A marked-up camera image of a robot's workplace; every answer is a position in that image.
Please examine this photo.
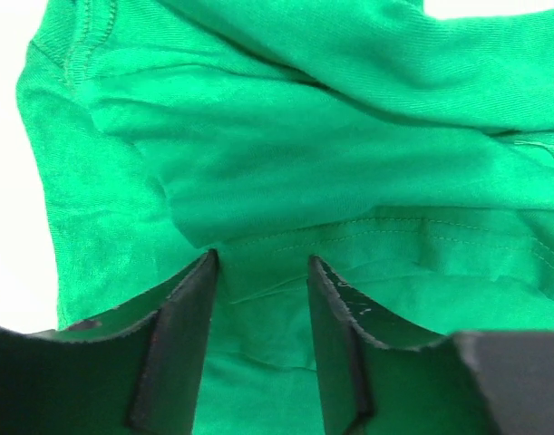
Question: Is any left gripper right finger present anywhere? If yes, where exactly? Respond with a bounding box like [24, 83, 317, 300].
[307, 256, 554, 435]

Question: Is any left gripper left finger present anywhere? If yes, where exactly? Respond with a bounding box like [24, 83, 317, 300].
[0, 250, 219, 435]

